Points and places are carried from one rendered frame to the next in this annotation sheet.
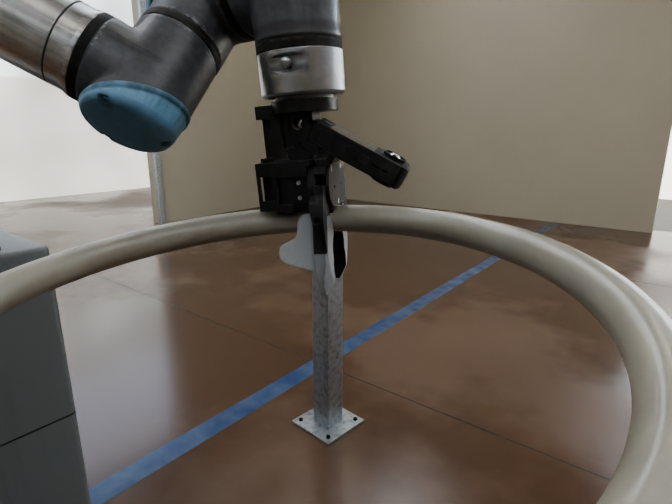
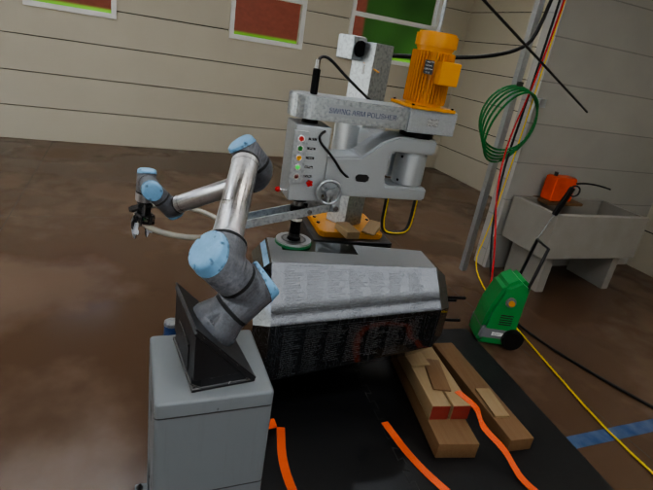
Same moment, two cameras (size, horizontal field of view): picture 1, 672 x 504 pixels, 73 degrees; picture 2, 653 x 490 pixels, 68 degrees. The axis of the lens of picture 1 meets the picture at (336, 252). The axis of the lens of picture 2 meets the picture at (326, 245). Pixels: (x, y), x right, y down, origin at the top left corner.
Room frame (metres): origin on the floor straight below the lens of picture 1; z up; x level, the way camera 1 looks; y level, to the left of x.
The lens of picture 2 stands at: (2.10, 1.91, 1.97)
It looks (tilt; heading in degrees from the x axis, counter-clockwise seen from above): 22 degrees down; 207
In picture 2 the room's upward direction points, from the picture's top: 9 degrees clockwise
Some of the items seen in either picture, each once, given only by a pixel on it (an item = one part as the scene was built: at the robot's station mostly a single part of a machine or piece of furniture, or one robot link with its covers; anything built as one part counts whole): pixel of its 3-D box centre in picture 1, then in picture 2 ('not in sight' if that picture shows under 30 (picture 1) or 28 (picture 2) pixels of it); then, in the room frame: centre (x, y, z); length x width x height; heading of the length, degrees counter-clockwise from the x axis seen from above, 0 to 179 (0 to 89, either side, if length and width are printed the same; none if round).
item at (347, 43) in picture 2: not in sight; (352, 47); (-0.94, 0.27, 2.00); 0.20 x 0.18 x 0.15; 46
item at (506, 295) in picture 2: not in sight; (507, 291); (-1.68, 1.60, 0.43); 0.35 x 0.35 x 0.87; 31
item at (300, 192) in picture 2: not in sight; (317, 162); (-0.26, 0.54, 1.36); 0.36 x 0.22 x 0.45; 138
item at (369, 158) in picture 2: not in sight; (367, 170); (-0.48, 0.76, 1.35); 0.74 x 0.23 x 0.49; 138
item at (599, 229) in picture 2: not in sight; (567, 244); (-3.52, 1.89, 0.43); 1.30 x 0.62 x 0.86; 142
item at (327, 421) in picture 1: (327, 290); not in sight; (1.56, 0.03, 0.54); 0.20 x 0.20 x 1.09; 46
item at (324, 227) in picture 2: not in sight; (342, 223); (-1.05, 0.38, 0.76); 0.49 x 0.49 x 0.05; 46
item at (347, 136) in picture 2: not in sight; (371, 146); (-0.94, 0.55, 1.41); 0.74 x 0.34 x 0.25; 57
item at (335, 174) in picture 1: (302, 157); (144, 212); (0.52, 0.04, 1.07); 0.09 x 0.08 x 0.12; 76
